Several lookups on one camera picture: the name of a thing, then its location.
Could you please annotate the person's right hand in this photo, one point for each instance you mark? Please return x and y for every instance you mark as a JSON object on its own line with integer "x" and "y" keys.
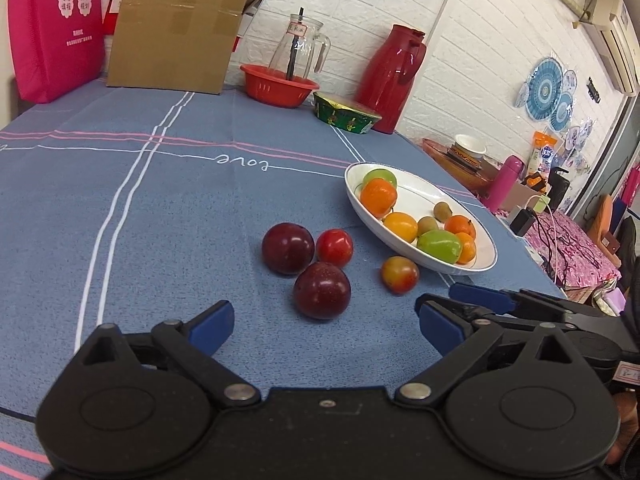
{"x": 630, "y": 410}

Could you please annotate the brown kiwi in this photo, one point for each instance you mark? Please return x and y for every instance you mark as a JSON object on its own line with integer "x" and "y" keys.
{"x": 442, "y": 210}
{"x": 427, "y": 225}

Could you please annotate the pink tote bag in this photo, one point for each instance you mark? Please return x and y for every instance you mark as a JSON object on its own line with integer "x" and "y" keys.
{"x": 55, "y": 25}

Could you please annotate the black charger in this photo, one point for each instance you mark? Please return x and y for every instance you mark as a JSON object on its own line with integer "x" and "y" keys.
{"x": 522, "y": 221}

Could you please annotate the pink bottle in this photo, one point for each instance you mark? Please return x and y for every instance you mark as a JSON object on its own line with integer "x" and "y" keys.
{"x": 502, "y": 182}

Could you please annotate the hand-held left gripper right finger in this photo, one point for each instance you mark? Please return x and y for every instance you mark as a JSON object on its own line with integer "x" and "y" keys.
{"x": 440, "y": 334}

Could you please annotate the green fruit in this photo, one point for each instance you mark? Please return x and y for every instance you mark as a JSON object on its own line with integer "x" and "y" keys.
{"x": 440, "y": 246}
{"x": 380, "y": 176}

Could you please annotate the red and green tomato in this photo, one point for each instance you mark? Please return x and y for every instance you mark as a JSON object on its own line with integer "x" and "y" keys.
{"x": 399, "y": 274}

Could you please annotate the large orange tangerine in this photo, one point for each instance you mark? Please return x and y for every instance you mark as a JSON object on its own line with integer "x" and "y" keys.
{"x": 378, "y": 199}

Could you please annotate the black pump bottle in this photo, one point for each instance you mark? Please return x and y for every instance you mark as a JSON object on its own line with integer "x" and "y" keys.
{"x": 557, "y": 187}

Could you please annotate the orange wooden chair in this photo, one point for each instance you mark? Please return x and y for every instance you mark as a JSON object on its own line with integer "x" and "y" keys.
{"x": 602, "y": 225}

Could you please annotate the blue decorative wall plates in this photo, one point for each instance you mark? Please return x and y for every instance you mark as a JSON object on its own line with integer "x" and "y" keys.
{"x": 544, "y": 85}

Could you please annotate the dark stick in pitcher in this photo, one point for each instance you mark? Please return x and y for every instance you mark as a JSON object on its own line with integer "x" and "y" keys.
{"x": 294, "y": 47}

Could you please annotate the small red tomato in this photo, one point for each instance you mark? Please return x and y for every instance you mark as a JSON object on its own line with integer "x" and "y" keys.
{"x": 334, "y": 247}

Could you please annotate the glass pitcher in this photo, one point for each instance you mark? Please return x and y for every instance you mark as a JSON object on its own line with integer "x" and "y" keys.
{"x": 305, "y": 52}

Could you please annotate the blue striped tablecloth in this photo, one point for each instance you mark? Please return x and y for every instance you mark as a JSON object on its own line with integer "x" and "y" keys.
{"x": 175, "y": 210}

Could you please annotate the white air conditioner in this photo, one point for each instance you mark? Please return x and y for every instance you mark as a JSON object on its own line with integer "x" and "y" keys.
{"x": 607, "y": 35}

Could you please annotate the green gold foil box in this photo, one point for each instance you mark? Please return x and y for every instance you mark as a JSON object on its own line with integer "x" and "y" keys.
{"x": 345, "y": 117}

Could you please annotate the small orange tangerine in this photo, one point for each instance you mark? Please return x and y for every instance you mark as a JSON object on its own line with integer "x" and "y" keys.
{"x": 460, "y": 225}
{"x": 469, "y": 250}

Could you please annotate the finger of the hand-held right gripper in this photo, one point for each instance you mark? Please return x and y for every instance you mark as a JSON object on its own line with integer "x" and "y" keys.
{"x": 482, "y": 297}
{"x": 460, "y": 310}

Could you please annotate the small pale paper fan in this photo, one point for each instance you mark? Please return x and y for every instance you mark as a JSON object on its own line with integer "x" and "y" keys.
{"x": 523, "y": 96}

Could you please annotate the dark purple plum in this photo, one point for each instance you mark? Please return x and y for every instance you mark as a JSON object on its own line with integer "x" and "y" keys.
{"x": 321, "y": 290}
{"x": 288, "y": 248}

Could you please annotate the medium blue paper fan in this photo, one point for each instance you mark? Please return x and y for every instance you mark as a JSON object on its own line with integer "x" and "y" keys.
{"x": 561, "y": 111}

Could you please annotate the white bowl on tray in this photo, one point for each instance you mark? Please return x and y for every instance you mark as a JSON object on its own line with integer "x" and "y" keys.
{"x": 470, "y": 144}

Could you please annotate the patterned bowl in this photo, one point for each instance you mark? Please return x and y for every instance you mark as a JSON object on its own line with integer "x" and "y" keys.
{"x": 465, "y": 158}

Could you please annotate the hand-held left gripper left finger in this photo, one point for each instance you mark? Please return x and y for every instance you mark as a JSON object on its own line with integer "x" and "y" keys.
{"x": 215, "y": 326}

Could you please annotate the red thermos jug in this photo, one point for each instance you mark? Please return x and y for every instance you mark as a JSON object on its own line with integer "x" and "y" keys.
{"x": 390, "y": 75}

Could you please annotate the white oval bowl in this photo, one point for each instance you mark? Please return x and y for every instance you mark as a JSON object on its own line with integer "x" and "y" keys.
{"x": 425, "y": 195}

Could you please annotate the pink floral cloth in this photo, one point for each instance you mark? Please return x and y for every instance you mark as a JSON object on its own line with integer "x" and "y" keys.
{"x": 575, "y": 250}

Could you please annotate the red plastic basin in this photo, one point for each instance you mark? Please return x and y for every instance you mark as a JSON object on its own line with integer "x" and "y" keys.
{"x": 277, "y": 87}

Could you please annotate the brown cardboard box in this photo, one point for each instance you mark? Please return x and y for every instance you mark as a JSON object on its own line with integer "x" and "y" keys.
{"x": 175, "y": 25}

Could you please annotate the yellowish orange tangerine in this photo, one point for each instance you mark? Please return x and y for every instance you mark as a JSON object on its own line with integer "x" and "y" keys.
{"x": 400, "y": 226}

